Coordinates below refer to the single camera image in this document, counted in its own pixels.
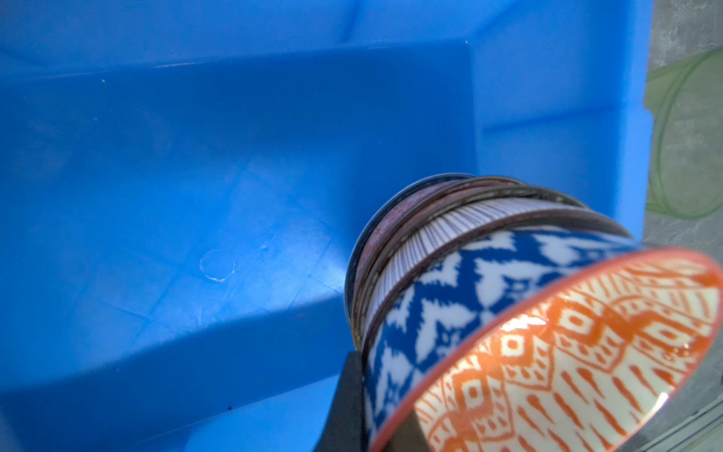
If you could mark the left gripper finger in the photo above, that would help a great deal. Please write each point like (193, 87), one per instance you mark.
(345, 425)

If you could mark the blue floral bowl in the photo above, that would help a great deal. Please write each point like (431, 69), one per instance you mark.
(372, 225)

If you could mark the red striped bowl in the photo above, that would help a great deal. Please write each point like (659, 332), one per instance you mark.
(431, 240)

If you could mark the orange blue patterned bowl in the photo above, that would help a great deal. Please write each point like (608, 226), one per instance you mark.
(538, 339)

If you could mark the blue plastic bin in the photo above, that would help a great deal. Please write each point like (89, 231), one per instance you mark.
(183, 183)

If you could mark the green glass cup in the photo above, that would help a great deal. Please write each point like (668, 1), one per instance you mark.
(685, 98)

